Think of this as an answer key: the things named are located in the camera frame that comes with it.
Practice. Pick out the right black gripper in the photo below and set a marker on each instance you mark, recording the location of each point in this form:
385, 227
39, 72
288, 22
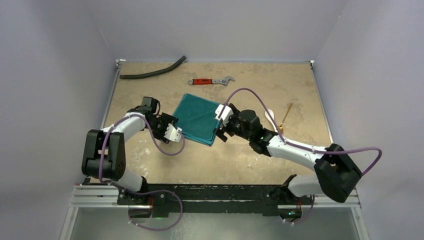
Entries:
227, 123

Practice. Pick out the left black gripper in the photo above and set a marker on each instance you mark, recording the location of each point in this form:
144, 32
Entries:
167, 120

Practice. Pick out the teal cloth napkin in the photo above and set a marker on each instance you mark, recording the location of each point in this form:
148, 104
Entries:
196, 118

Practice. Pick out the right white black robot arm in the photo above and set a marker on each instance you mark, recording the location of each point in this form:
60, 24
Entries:
335, 175

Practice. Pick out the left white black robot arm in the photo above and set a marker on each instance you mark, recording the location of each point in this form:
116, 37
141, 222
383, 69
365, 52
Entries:
104, 155

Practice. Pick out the gold metal spoon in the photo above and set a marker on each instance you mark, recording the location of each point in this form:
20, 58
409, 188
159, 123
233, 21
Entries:
281, 126

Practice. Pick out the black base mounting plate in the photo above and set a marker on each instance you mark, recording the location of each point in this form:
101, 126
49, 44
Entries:
165, 198

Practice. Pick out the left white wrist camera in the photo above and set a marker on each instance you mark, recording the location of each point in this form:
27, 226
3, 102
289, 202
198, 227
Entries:
173, 134

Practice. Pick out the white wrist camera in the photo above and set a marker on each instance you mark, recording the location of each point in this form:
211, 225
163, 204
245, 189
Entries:
222, 115
173, 134

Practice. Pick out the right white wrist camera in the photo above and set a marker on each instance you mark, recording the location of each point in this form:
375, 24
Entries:
222, 115

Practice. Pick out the red handled adjustable wrench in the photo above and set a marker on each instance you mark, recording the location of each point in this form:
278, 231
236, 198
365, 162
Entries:
210, 81

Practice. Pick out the aluminium rail frame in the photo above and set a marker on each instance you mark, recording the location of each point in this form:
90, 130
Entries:
215, 150

